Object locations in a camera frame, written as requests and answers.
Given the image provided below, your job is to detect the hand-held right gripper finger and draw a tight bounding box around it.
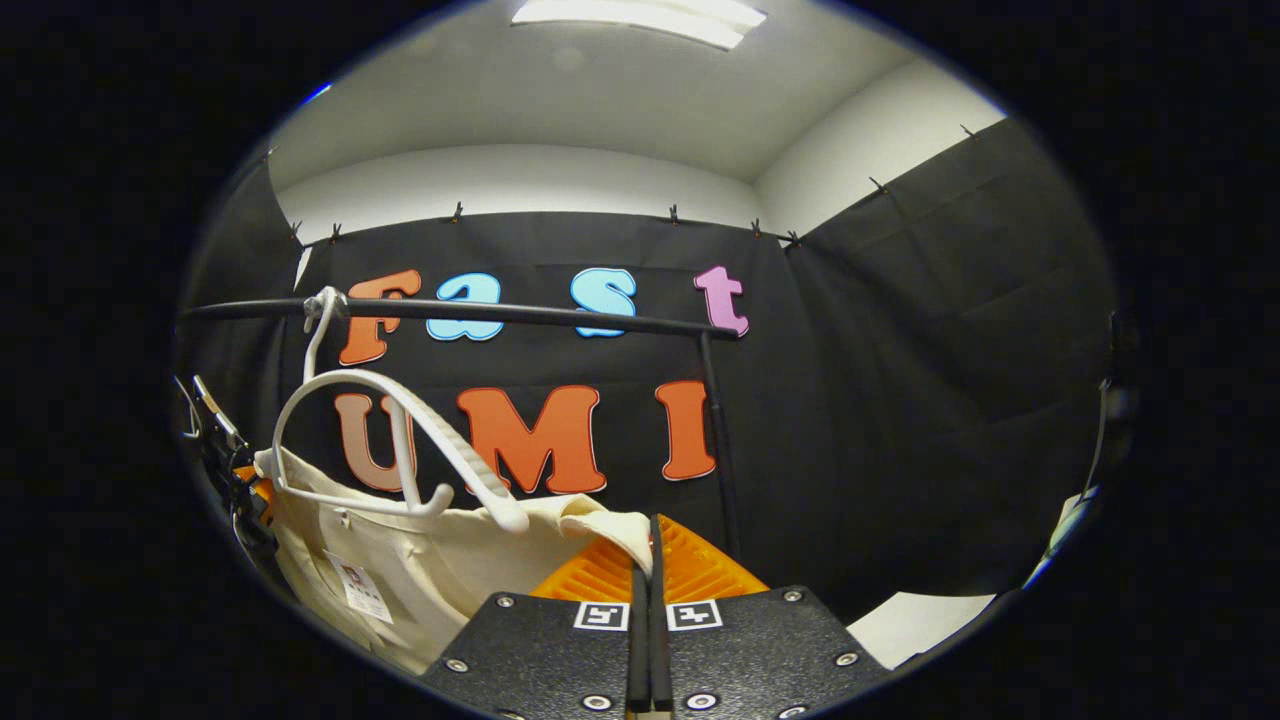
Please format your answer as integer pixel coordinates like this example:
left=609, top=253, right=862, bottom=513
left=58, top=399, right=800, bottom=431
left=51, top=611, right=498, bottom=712
left=650, top=513, right=891, bottom=720
left=418, top=540, right=651, bottom=720

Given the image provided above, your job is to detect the white ribbed clothes hanger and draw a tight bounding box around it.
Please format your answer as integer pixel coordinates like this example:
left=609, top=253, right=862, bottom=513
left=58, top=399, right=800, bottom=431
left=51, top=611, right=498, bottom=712
left=272, top=287, right=531, bottom=536

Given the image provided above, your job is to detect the cream button shirt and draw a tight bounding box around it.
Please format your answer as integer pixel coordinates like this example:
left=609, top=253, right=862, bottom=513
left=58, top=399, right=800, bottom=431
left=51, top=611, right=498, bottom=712
left=255, top=445, right=656, bottom=676

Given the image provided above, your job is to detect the black clothes rack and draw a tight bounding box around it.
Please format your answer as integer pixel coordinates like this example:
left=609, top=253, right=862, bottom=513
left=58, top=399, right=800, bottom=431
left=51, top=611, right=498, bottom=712
left=175, top=297, right=746, bottom=563

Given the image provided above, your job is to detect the white cabinet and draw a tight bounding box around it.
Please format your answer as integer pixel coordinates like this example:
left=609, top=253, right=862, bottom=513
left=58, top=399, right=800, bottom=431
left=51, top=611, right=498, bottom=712
left=848, top=592, right=997, bottom=669

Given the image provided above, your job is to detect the black backdrop cloth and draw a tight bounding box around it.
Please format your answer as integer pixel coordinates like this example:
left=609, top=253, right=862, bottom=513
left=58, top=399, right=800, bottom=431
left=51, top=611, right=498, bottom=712
left=172, top=115, right=1136, bottom=626

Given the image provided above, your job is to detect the ceiling light panel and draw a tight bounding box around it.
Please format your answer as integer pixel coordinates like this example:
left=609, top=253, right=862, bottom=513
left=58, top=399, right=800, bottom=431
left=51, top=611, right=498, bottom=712
left=512, top=0, right=768, bottom=51

